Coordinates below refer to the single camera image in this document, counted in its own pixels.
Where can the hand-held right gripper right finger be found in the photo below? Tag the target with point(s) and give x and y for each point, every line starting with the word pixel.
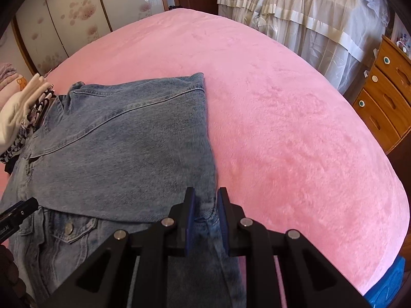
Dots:
pixel 222 221

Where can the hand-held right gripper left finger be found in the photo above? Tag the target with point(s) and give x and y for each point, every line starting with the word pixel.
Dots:
pixel 190 218

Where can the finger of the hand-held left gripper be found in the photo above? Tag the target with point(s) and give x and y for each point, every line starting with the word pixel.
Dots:
pixel 27 206

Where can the blue denim jacket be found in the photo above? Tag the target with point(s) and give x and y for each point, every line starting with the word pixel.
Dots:
pixel 128 147

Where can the black folded garment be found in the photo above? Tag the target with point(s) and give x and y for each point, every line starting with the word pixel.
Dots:
pixel 8 166

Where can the pink plush bed blanket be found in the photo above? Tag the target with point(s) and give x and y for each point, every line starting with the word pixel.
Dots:
pixel 289 134

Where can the pink pillow with orange print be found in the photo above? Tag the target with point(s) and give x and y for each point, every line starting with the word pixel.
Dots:
pixel 12 86

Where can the blue plastic object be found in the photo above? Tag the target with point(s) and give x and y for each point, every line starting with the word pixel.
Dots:
pixel 388 282

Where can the floral sliding door wardrobe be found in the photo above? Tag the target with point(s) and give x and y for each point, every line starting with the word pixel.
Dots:
pixel 80 12

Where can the wooden chest of drawers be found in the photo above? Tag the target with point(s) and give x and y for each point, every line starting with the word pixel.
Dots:
pixel 385 96

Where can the cream lace curtain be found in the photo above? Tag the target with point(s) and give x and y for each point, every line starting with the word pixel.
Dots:
pixel 305 16

